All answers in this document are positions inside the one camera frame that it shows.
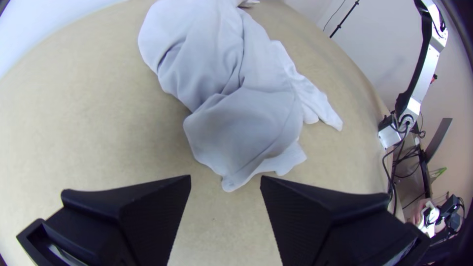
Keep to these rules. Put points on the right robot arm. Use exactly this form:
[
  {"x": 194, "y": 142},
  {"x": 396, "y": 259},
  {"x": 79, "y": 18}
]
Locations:
[{"x": 421, "y": 70}]

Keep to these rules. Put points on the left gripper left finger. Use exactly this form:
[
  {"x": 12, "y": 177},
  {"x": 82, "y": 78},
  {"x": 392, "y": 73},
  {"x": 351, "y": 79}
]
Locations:
[{"x": 129, "y": 218}]

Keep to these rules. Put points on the grey t-shirt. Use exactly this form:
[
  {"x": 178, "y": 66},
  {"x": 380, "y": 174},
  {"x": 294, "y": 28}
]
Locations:
[{"x": 229, "y": 92}]

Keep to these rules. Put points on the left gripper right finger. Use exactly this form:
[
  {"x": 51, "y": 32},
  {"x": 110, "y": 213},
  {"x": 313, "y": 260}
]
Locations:
[{"x": 332, "y": 225}]

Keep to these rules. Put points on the black stand pole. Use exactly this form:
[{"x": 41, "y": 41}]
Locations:
[{"x": 344, "y": 19}]

